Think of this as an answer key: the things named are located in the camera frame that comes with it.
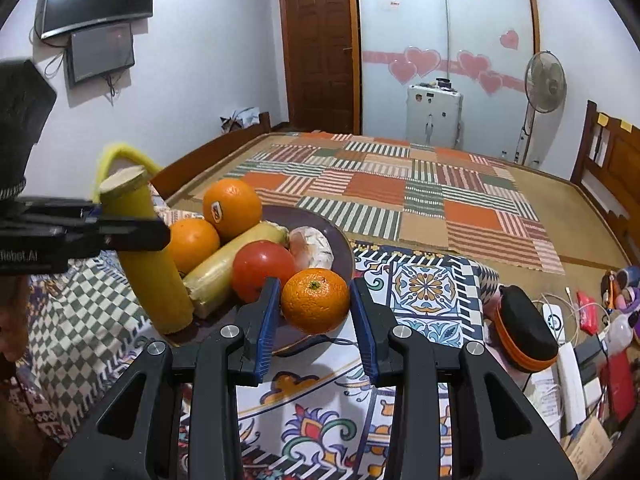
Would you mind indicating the white power adapter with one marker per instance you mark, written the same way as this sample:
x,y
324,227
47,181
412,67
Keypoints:
x,y
555,322

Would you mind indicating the small wall-mounted monitor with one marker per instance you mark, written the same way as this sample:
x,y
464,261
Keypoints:
x,y
102,52

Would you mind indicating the black and orange case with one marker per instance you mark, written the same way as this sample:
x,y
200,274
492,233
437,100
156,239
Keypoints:
x,y
525,325

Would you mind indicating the purple plate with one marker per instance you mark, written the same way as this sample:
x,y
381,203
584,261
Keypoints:
x,y
344,252

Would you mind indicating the small mandarin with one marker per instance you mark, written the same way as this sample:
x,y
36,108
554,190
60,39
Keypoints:
x,y
315,301

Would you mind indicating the large orange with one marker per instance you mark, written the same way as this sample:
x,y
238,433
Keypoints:
x,y
195,245
231,207

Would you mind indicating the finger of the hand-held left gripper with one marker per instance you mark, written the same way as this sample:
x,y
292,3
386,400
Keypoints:
x,y
135,235
55,207

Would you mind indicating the yellow foam tube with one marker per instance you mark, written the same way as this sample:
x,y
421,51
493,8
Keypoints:
x,y
107,157

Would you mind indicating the peeled pomelo segment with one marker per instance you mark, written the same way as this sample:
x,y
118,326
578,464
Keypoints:
x,y
312,250

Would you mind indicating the striped patchwork blanket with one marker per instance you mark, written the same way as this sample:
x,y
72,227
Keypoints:
x,y
400,195

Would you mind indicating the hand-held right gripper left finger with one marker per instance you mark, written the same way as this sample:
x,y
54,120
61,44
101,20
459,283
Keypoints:
x,y
265,330

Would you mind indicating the red tomato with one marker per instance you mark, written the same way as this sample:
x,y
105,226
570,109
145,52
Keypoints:
x,y
261,267

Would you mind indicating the short sugarcane piece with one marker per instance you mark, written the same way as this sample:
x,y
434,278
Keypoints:
x,y
155,285

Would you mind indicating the wooden bed headboard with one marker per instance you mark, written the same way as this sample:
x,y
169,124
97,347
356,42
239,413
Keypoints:
x,y
615,180

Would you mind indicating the white plastic bottle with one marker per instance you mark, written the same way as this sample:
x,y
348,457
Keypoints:
x,y
619,331

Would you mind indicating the red booklet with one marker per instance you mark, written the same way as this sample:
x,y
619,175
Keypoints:
x,y
620,385

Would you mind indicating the long sugarcane piece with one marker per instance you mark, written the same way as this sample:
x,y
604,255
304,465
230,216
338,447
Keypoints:
x,y
220,267

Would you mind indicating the tan straw bed mat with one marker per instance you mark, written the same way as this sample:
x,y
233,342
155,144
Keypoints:
x,y
575,210

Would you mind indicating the plush doll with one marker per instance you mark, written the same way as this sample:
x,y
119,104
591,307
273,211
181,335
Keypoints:
x,y
625,285

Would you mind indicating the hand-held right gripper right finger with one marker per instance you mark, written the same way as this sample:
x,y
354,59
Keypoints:
x,y
365,330

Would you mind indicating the person's left forearm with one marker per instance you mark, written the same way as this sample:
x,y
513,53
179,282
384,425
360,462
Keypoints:
x,y
10,320

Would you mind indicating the brown wooden door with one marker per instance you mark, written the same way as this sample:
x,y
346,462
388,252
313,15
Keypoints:
x,y
320,45

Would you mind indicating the red packet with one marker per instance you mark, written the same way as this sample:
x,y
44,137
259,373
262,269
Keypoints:
x,y
587,312

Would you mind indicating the bag on floor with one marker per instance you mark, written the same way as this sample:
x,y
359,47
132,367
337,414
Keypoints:
x,y
240,119

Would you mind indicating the standing electric fan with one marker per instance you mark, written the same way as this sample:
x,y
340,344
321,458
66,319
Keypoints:
x,y
545,82

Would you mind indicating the wooden bed footboard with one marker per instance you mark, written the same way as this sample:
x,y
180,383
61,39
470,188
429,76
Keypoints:
x,y
210,155

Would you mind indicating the wardrobe with sliding glass doors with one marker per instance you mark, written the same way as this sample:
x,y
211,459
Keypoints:
x,y
475,10

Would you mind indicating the patterned tile print cloth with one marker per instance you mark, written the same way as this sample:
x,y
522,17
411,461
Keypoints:
x,y
425,285

